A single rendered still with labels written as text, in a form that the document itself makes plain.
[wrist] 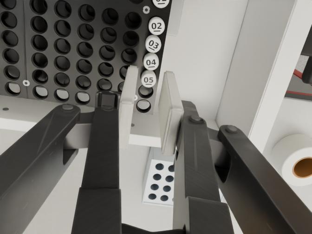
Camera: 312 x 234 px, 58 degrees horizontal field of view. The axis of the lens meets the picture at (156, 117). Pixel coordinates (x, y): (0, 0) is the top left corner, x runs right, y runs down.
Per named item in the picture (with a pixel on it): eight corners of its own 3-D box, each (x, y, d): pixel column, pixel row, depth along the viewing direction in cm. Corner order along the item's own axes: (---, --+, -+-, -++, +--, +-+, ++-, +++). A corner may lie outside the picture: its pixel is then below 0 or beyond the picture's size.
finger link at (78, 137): (112, 156, 14) (51, 148, 14) (121, 113, 19) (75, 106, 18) (115, 129, 13) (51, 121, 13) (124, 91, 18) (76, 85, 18)
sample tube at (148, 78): (154, 71, 27) (156, 87, 23) (141, 71, 27) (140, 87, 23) (154, 59, 27) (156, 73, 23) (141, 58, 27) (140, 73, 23)
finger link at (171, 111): (170, 108, 15) (184, 110, 15) (164, 69, 21) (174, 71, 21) (161, 155, 16) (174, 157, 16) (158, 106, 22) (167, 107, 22)
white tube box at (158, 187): (227, 156, 45) (234, 171, 41) (212, 196, 48) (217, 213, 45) (151, 145, 43) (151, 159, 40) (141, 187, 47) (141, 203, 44)
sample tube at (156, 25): (162, 26, 26) (165, 35, 21) (148, 26, 25) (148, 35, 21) (162, 11, 25) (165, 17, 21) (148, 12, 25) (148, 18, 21)
